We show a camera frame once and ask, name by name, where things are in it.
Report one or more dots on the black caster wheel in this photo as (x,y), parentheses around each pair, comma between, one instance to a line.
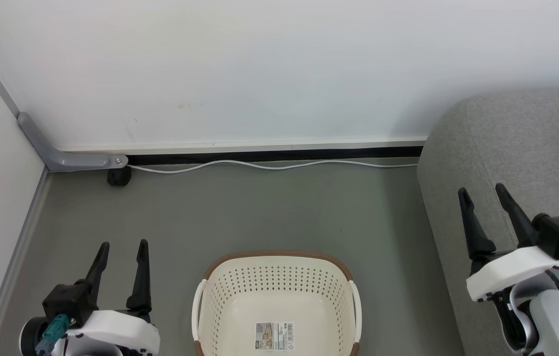
(119,177)

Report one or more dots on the grey metal corner bracket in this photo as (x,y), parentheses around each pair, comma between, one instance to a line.
(69,160)

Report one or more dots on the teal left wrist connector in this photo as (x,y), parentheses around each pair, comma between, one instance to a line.
(52,333)

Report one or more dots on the paper label sticker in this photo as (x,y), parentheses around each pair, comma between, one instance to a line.
(275,336)

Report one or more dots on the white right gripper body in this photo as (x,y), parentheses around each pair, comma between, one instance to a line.
(511,272)

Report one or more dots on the grey fabric sofa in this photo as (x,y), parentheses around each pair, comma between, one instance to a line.
(501,163)

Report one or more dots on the black baseboard strip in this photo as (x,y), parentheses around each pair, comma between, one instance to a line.
(279,155)

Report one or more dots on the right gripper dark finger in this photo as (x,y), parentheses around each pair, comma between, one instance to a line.
(519,220)
(476,232)

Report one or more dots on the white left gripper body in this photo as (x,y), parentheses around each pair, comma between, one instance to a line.
(116,333)

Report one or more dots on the cream perforated laundry basket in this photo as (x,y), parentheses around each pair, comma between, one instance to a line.
(279,296)

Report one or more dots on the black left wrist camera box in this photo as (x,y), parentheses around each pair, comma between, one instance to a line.
(69,301)

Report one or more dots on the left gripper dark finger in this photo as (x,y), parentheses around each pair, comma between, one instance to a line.
(142,282)
(99,269)

